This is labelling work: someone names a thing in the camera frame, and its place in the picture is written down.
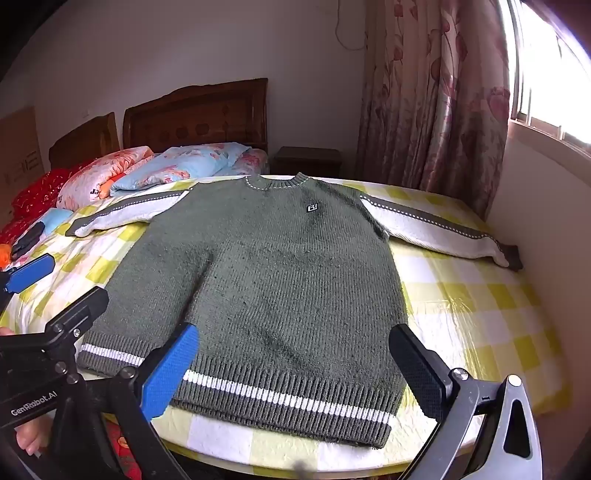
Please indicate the pink floral pillow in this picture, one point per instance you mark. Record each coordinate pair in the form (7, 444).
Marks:
(253, 161)

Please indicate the pink floral curtain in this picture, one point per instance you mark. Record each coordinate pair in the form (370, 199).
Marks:
(429, 101)

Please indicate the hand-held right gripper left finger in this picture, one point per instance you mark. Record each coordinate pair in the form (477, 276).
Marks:
(171, 369)

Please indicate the bed with yellow checked sheet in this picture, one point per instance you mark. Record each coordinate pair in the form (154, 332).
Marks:
(485, 323)

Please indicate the window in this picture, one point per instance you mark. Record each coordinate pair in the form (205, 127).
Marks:
(549, 74)

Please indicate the small wooden headboard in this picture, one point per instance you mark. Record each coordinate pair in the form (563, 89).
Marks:
(85, 143)

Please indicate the red patterned cloth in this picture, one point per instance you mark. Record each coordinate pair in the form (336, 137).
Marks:
(37, 191)

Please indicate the green knit sweater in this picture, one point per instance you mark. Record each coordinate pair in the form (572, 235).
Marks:
(277, 277)

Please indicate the orange object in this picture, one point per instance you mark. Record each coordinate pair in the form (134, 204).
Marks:
(3, 256)

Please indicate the blue floral quilt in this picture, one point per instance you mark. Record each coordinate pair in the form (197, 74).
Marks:
(180, 166)

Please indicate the light blue cloth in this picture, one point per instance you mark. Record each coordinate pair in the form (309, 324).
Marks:
(57, 219)

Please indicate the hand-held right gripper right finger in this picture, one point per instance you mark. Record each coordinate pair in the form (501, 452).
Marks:
(415, 371)

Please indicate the person's left hand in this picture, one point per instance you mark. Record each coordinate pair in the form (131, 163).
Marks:
(33, 436)

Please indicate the dark wooden nightstand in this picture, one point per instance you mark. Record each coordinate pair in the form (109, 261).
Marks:
(307, 161)

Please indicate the large wooden headboard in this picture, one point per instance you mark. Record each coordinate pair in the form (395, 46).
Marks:
(198, 120)

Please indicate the dark object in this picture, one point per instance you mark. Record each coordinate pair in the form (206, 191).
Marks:
(27, 237)

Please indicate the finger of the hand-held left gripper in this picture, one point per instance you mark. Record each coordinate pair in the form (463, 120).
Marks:
(32, 272)
(81, 311)

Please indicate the cardboard box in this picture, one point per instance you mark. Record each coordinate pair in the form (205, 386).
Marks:
(18, 152)

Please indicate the pink orange floral quilt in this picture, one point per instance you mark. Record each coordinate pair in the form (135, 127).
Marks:
(101, 173)

